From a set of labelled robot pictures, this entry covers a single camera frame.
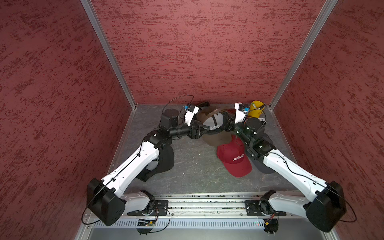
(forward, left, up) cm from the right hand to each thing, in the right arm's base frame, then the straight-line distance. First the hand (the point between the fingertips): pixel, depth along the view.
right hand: (222, 115), depth 74 cm
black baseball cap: (-13, +34, -27) cm, 45 cm away
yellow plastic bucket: (+23, -29, -23) cm, 44 cm away
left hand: (-8, +10, 0) cm, 13 cm away
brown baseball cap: (-3, +6, +4) cm, 8 cm away
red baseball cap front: (-11, -8, -23) cm, 27 cm away
